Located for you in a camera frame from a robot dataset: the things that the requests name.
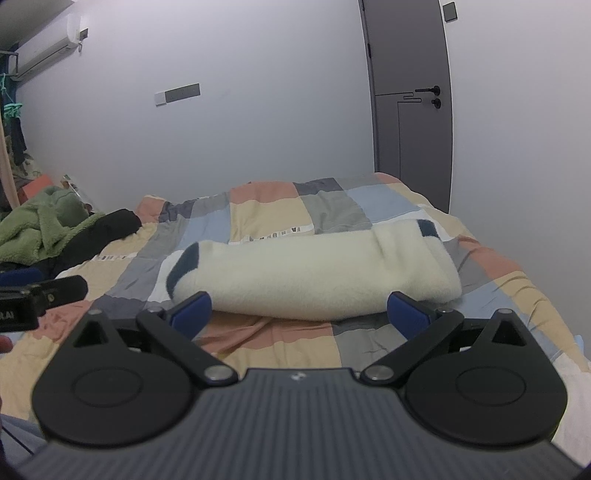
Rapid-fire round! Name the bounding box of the cream striped sweater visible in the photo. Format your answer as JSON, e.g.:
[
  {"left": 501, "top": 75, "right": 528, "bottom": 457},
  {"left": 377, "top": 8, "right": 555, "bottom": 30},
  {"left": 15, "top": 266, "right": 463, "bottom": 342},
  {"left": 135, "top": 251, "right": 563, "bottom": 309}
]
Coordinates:
[{"left": 165, "top": 219, "right": 463, "bottom": 322}]

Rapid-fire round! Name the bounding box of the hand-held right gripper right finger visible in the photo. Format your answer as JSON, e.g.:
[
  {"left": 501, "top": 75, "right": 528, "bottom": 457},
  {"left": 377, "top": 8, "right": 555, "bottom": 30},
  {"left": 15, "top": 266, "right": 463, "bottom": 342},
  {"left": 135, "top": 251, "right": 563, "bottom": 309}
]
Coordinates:
[{"left": 359, "top": 290, "right": 531, "bottom": 388}]

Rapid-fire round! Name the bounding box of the grey wall switch panel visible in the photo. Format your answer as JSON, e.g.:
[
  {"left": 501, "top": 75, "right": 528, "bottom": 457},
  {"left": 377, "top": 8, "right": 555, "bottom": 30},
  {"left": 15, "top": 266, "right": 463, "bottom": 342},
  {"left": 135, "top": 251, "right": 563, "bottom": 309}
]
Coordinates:
[{"left": 154, "top": 83, "right": 202, "bottom": 107}]

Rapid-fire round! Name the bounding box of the green hanging garment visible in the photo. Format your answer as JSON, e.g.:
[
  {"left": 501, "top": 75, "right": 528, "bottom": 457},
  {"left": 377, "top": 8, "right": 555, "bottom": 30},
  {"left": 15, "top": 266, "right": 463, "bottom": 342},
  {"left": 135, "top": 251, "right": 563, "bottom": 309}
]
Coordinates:
[{"left": 0, "top": 74, "right": 24, "bottom": 122}]

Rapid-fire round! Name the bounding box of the white air conditioner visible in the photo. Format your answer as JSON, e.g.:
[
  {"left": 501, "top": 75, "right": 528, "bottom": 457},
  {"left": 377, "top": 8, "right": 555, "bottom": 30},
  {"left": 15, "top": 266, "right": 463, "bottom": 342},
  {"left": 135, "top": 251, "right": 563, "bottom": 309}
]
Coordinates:
[{"left": 14, "top": 13, "right": 90, "bottom": 79}]

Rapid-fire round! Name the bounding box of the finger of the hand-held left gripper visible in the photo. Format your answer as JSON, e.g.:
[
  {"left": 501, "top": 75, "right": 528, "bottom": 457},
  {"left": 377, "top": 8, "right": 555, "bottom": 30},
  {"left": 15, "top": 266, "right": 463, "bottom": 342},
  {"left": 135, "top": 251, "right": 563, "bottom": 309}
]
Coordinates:
[
  {"left": 28, "top": 275, "right": 89, "bottom": 317},
  {"left": 0, "top": 269, "right": 45, "bottom": 289}
]

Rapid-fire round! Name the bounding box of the orange box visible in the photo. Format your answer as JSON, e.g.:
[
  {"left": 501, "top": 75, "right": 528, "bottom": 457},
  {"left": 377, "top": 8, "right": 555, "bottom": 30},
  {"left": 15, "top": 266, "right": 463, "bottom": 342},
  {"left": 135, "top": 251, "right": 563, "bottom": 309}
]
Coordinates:
[{"left": 23, "top": 174, "right": 54, "bottom": 199}]

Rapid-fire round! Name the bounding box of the clear plastic package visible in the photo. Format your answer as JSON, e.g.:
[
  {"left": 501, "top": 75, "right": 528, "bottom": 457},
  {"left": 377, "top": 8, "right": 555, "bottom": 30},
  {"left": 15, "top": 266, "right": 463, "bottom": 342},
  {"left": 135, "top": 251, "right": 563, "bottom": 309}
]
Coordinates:
[{"left": 60, "top": 174, "right": 96, "bottom": 216}]

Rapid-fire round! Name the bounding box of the patchwork blanket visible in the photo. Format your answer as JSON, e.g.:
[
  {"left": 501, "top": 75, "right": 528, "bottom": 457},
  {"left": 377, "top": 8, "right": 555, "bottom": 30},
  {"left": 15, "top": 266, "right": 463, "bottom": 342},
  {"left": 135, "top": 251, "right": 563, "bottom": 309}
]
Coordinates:
[{"left": 0, "top": 172, "right": 591, "bottom": 467}]

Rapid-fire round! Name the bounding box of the grey door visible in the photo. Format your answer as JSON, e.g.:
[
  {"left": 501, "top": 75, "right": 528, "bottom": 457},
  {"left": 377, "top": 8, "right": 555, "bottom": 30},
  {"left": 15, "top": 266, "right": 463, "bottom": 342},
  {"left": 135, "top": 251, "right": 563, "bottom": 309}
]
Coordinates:
[{"left": 358, "top": 0, "right": 454, "bottom": 214}]

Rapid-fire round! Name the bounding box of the green fleece garment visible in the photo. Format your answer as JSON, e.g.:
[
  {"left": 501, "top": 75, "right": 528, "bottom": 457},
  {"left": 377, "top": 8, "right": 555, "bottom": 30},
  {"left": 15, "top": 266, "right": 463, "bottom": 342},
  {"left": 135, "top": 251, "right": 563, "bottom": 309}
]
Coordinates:
[{"left": 0, "top": 185, "right": 107, "bottom": 267}]

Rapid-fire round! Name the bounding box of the black garment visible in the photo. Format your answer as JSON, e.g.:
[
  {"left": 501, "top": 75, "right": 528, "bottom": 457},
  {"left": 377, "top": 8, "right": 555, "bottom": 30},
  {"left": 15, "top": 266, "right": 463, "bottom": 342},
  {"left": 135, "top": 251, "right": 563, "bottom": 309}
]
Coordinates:
[{"left": 0, "top": 209, "right": 143, "bottom": 278}]

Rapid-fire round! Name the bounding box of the person's blue-grey clothing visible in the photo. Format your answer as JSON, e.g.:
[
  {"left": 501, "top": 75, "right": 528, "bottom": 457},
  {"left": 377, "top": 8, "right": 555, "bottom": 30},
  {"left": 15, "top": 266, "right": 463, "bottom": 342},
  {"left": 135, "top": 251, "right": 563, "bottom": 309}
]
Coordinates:
[{"left": 0, "top": 413, "right": 48, "bottom": 459}]

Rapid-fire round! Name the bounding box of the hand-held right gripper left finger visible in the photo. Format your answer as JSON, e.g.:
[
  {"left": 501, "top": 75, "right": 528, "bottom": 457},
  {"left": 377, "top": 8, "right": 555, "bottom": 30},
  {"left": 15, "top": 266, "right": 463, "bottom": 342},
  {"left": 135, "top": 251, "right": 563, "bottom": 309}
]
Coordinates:
[{"left": 69, "top": 291, "right": 239, "bottom": 388}]

